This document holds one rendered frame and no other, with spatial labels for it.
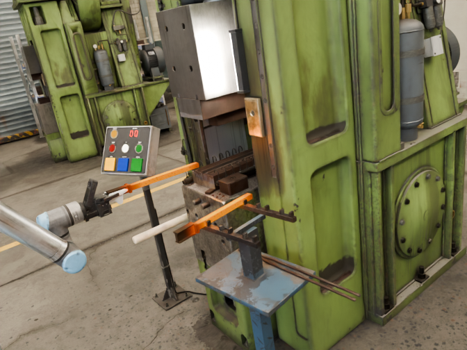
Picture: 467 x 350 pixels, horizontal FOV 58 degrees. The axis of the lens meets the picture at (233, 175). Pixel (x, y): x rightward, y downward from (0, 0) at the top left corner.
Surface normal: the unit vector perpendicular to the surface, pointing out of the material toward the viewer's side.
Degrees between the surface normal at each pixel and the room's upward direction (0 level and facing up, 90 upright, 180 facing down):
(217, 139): 90
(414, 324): 0
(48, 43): 89
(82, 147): 90
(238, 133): 90
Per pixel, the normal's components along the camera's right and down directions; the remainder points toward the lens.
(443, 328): -0.15, -0.93
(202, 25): 0.61, 0.19
